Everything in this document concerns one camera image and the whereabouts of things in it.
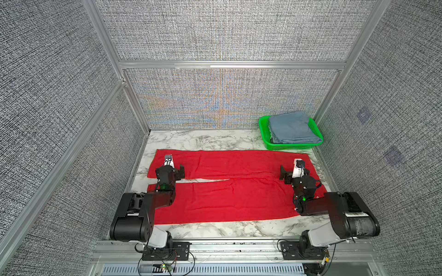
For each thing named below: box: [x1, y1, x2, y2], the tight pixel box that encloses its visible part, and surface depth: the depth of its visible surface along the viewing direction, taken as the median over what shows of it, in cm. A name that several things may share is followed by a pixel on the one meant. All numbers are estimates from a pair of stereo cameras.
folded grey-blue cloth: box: [268, 110, 323, 144], surface depth 113 cm
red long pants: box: [147, 149, 321, 225], surface depth 97 cm
